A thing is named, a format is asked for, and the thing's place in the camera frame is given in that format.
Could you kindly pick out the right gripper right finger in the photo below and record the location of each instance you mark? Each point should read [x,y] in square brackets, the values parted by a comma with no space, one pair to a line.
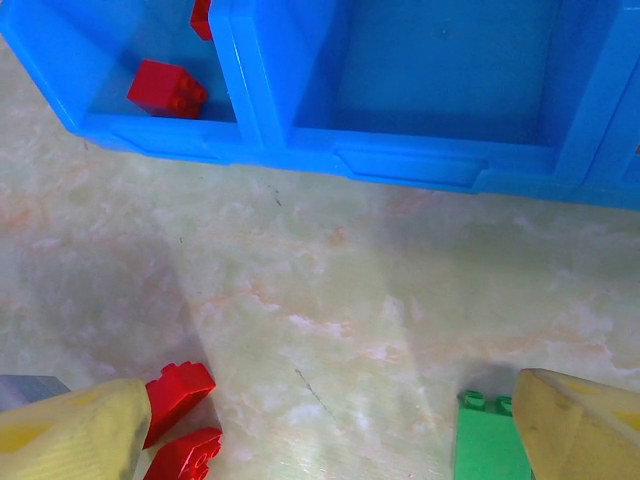
[585,440]

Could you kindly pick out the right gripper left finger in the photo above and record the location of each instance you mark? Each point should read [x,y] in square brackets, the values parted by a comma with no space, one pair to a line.
[65,440]

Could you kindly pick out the green lego brick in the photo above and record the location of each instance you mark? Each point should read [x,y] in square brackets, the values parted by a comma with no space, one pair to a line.
[487,440]

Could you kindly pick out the red lego brick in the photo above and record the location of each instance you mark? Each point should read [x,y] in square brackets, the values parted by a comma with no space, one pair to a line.
[185,457]
[201,20]
[165,90]
[180,395]

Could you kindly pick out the blue three-compartment plastic bin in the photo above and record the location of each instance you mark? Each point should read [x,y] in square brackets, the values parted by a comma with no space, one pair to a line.
[410,165]

